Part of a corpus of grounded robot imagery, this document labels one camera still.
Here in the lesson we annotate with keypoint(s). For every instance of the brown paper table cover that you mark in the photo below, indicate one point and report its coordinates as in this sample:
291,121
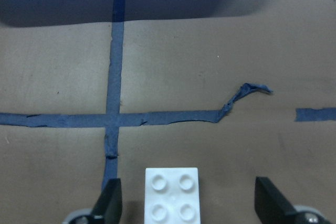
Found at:
183,55

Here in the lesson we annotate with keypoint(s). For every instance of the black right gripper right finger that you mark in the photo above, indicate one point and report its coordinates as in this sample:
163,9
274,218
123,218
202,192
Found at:
271,206

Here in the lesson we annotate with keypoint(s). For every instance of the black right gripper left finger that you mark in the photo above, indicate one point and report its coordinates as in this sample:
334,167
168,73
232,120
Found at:
108,208

